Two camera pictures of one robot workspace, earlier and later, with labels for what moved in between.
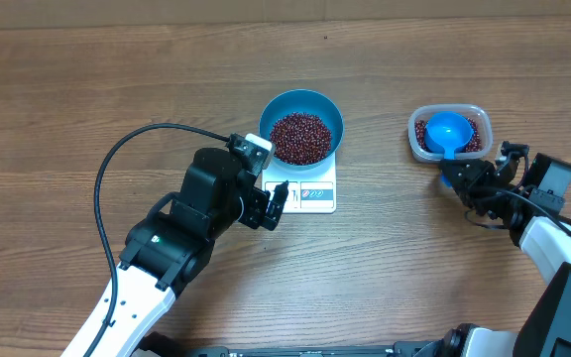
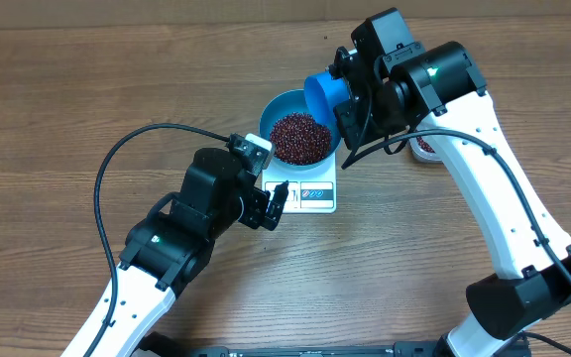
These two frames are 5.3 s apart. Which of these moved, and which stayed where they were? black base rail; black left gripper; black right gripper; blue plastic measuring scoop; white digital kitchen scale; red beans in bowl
Moved: black right gripper; blue plastic measuring scoop
Stayed: red beans in bowl; black base rail; black left gripper; white digital kitchen scale
